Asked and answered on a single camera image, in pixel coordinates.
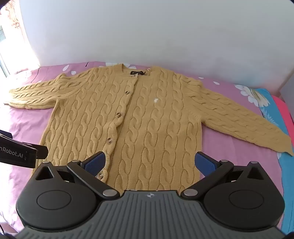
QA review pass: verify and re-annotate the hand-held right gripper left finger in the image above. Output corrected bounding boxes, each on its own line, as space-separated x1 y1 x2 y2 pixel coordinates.
34 151 120 199

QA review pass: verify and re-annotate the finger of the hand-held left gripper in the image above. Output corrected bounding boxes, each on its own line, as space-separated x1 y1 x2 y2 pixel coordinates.
35 144 49 160

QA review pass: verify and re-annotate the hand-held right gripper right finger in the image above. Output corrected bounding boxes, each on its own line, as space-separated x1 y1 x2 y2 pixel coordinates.
181 151 268 199

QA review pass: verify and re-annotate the yellow cable-knit cardigan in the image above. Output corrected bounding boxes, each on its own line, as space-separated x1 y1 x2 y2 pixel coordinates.
4 63 294 192

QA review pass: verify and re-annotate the pink printed bed sheet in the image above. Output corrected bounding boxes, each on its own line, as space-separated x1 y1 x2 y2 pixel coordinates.
0 60 294 233

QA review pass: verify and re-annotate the light patterned curtain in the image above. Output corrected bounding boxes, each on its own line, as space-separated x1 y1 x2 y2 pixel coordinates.
6 1 40 69

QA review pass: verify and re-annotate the window frame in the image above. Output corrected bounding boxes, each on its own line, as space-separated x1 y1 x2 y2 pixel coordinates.
0 23 12 77

